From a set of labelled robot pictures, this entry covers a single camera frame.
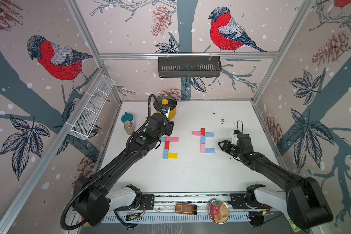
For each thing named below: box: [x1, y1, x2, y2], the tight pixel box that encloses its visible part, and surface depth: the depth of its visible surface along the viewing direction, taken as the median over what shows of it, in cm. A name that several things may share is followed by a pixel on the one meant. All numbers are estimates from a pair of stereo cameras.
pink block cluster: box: [192, 130, 201, 137], surface depth 103 cm
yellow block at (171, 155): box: [167, 152, 178, 159], surface depth 92 cm
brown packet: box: [175, 202, 198, 216], surface depth 70 cm
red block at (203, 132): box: [200, 127, 206, 137], surface depth 103 cm
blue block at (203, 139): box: [200, 135, 206, 144], surface depth 100 cm
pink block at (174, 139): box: [169, 136, 179, 142], surface depth 100 cm
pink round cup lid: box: [208, 199, 230, 225], surface depth 70 cm
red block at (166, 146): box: [164, 140, 170, 151], surface depth 97 cm
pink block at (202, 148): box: [199, 143, 206, 154], surface depth 95 cm
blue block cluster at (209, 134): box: [205, 132, 215, 138], surface depth 102 cm
